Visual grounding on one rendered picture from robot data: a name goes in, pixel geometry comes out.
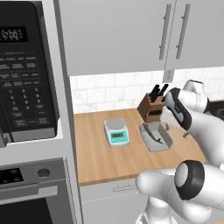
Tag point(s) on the white teal kitchen scale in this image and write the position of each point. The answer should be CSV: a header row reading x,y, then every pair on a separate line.
x,y
116,135

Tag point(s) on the grey fish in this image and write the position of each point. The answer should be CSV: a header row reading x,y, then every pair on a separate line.
x,y
153,134

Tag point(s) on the black hob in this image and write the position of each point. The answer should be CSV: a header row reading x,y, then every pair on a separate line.
x,y
217,109

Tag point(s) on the black oven knob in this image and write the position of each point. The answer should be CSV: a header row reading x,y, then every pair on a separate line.
x,y
43,172

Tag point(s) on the narrow grey cupboard door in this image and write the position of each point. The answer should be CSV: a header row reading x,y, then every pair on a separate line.
x,y
204,32

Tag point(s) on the wide grey cupboard door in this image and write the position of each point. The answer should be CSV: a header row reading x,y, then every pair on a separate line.
x,y
113,35

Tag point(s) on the black microwave oven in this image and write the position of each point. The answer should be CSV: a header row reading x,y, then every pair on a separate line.
x,y
26,73

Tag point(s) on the grey drawer front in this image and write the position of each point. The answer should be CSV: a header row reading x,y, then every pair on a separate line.
x,y
99,189

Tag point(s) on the grey tall appliance cabinet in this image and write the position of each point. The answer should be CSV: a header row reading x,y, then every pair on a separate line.
x,y
67,145

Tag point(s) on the white wall socket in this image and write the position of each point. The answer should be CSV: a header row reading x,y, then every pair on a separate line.
x,y
168,75

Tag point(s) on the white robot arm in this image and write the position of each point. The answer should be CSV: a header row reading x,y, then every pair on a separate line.
x,y
201,131

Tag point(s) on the grey base cupboard door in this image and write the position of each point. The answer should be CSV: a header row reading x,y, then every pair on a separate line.
x,y
113,211

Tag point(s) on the grey container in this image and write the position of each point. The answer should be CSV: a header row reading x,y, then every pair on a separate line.
x,y
162,143

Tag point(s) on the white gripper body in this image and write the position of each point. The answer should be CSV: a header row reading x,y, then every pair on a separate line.
x,y
170,118

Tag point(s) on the brown wooden knife block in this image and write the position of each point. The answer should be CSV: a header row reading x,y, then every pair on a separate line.
x,y
147,109

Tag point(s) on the grey built-in oven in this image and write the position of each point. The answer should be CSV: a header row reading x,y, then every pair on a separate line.
x,y
26,180

